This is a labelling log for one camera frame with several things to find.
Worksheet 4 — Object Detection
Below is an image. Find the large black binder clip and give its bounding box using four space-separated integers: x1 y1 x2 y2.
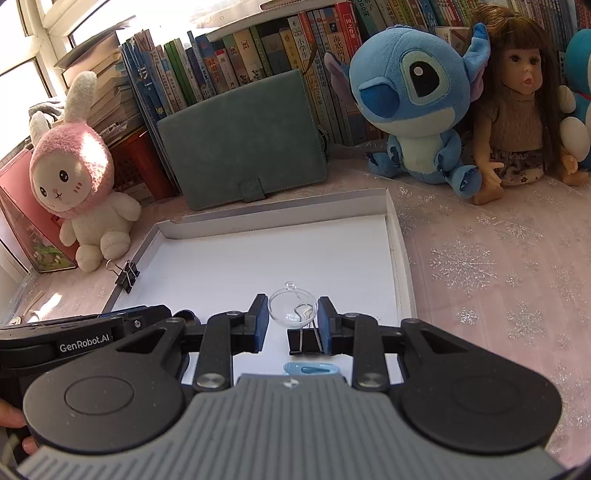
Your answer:
286 302 324 356

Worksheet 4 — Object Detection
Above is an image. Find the light blue plastic clip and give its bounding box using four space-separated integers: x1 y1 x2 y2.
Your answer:
283 361 341 376

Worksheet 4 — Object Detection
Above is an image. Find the blue robot cat plush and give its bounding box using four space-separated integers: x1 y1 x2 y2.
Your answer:
556 28 591 188

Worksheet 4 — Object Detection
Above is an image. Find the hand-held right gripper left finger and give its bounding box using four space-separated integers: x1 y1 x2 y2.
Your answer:
60 293 269 392

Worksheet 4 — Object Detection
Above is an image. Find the stack of flat-lying books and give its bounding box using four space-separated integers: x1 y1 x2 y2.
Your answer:
55 28 148 134

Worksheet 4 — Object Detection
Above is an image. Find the grey cardboard box tray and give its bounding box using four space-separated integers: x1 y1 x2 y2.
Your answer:
99 187 413 386

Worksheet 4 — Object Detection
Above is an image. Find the green felt notebook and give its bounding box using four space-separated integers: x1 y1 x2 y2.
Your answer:
157 69 329 210

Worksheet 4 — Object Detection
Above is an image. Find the blue alien plush toy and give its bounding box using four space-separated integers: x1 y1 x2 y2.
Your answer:
323 23 490 200

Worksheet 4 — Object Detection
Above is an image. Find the pink bunny plush toy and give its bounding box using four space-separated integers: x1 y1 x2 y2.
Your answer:
28 70 142 272

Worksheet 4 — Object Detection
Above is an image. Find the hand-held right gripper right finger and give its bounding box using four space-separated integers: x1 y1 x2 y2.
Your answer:
318 296 532 391

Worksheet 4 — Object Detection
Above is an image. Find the clear glass dish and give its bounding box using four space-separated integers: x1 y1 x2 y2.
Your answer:
269 281 319 329

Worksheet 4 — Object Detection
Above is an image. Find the person's left hand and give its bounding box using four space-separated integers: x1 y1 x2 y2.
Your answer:
0 401 38 457

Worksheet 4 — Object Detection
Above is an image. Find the pink snowflake tablecloth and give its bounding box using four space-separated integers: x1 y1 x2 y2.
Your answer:
0 161 591 467

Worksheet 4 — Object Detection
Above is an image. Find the pink triangular house box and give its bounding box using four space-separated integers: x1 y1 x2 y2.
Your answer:
0 150 79 275

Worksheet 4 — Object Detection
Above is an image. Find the small black binder clip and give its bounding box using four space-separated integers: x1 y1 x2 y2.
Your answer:
105 259 140 294

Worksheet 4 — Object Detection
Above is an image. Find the grey crumpled cloth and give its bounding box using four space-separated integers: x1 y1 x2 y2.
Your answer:
28 98 68 121

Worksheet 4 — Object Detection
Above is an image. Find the row of upright books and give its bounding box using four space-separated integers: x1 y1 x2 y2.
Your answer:
117 0 591 153

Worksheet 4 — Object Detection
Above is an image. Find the brown-haired baby doll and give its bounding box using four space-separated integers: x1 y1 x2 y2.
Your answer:
471 4 578 206

